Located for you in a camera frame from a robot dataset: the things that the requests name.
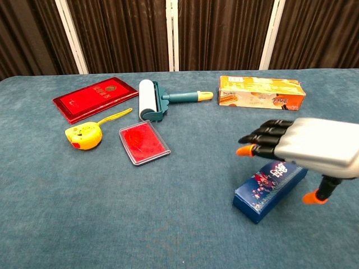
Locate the orange long cardboard box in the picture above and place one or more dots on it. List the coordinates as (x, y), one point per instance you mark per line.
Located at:
(261, 95)

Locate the brown pleated curtain panel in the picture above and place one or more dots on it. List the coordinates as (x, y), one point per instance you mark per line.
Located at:
(319, 33)
(120, 33)
(28, 36)
(221, 33)

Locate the red ink pad clear case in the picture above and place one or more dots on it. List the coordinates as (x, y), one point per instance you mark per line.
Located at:
(143, 143)

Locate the white screen frame post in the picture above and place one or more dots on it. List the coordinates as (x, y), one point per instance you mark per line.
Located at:
(172, 33)
(271, 33)
(72, 36)

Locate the yellow tape measure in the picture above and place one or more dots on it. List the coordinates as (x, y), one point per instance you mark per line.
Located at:
(84, 136)

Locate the blue printed glasses case box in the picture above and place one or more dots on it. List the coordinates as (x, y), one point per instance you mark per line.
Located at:
(261, 201)

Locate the red booklet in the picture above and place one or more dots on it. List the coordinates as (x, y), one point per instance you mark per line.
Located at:
(92, 98)

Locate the teal velvet table cloth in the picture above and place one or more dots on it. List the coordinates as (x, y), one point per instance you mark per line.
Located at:
(140, 213)

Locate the teal lint roller yellow tip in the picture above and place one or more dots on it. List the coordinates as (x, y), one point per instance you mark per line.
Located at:
(146, 95)

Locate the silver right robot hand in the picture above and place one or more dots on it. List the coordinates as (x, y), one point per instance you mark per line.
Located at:
(319, 145)

